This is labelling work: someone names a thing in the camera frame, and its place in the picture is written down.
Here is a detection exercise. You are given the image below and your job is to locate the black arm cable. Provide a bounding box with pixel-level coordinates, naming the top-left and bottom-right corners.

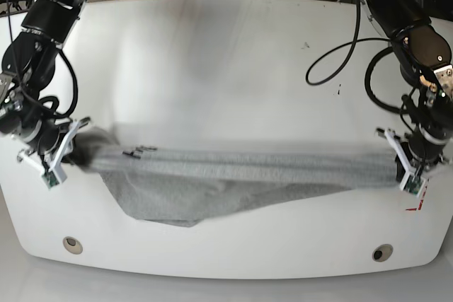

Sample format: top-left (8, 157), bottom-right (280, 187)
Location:
top-left (306, 0), bottom-right (408, 112)
top-left (38, 49), bottom-right (79, 122)

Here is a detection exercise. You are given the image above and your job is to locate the grey T-shirt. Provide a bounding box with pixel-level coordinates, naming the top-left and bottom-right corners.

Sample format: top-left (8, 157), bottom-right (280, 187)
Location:
top-left (76, 128), bottom-right (398, 227)

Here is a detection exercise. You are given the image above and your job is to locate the right table cable grommet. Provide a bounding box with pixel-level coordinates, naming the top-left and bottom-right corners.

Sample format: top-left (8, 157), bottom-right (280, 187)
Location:
top-left (372, 244), bottom-right (394, 262)

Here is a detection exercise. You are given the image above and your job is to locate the red tape rectangle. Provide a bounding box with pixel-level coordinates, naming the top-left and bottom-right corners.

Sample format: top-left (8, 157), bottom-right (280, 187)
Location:
top-left (404, 177), bottom-right (429, 212)

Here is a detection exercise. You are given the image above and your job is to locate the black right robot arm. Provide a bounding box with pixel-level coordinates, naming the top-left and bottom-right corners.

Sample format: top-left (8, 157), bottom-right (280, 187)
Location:
top-left (1, 0), bottom-right (88, 159)

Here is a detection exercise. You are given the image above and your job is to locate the table cable grommet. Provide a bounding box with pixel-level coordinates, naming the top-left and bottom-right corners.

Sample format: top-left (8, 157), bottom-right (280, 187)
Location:
top-left (372, 244), bottom-right (394, 262)
top-left (62, 237), bottom-right (83, 255)

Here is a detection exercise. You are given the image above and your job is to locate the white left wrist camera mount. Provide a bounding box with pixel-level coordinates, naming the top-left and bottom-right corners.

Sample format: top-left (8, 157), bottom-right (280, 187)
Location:
top-left (374, 127), bottom-right (445, 197)

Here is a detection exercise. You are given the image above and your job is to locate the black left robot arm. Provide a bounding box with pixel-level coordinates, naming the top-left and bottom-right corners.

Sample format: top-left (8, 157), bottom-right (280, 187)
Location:
top-left (365, 0), bottom-right (452, 180)

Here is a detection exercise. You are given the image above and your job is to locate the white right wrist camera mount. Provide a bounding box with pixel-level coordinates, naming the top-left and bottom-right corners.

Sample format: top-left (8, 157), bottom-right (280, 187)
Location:
top-left (16, 117), bottom-right (91, 190)

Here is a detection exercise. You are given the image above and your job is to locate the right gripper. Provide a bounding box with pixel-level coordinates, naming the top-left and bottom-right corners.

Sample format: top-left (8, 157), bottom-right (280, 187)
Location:
top-left (62, 132), bottom-right (88, 166)

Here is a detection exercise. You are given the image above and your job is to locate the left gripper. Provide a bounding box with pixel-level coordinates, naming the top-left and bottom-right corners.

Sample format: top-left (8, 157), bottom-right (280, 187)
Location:
top-left (394, 146), bottom-right (421, 184)

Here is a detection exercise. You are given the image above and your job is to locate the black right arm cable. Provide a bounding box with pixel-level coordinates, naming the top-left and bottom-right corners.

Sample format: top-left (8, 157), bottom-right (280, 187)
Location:
top-left (38, 49), bottom-right (79, 122)

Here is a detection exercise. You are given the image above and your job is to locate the left table cable grommet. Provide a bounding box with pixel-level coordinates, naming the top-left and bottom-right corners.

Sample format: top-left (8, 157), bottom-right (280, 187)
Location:
top-left (62, 237), bottom-right (83, 255)

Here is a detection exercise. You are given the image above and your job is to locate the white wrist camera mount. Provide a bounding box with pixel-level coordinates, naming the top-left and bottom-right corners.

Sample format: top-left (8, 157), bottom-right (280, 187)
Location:
top-left (16, 117), bottom-right (91, 190)
top-left (374, 127), bottom-right (445, 197)

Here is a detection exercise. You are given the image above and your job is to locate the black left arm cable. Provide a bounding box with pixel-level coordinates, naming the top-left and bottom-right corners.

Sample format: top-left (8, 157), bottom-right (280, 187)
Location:
top-left (306, 0), bottom-right (408, 112)

